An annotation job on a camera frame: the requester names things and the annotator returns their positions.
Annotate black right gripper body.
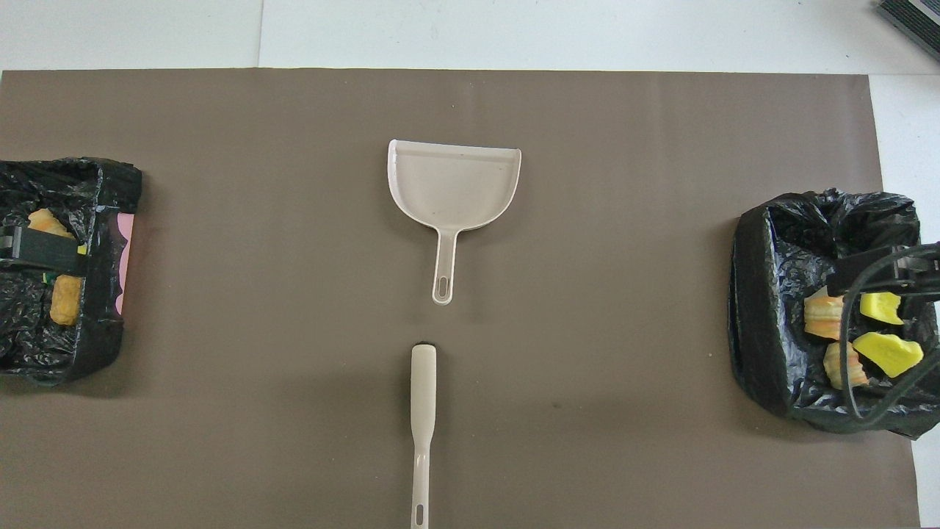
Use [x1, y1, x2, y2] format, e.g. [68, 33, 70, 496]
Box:
[891, 241, 940, 301]

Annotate brown paper mat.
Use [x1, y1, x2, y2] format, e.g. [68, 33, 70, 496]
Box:
[0, 68, 920, 529]

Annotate dark ribbed object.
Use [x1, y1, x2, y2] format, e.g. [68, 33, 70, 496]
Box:
[878, 0, 940, 41]

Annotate orange striped croissant piece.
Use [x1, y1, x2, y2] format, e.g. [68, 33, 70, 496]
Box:
[804, 287, 847, 341]

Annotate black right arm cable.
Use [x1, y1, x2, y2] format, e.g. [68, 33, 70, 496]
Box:
[837, 246, 940, 436]

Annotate beige brush black bristles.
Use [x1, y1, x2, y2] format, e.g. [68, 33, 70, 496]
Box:
[409, 342, 439, 529]

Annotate pink bin with black bag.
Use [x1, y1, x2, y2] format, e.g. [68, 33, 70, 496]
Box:
[0, 156, 143, 386]

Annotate pale yellow food piece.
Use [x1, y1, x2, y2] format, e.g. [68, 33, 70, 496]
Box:
[27, 208, 76, 240]

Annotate beige plastic dustpan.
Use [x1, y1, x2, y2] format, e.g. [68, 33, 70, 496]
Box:
[388, 139, 523, 306]

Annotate brown bread nugget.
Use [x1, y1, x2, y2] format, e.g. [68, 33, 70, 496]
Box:
[48, 273, 84, 327]

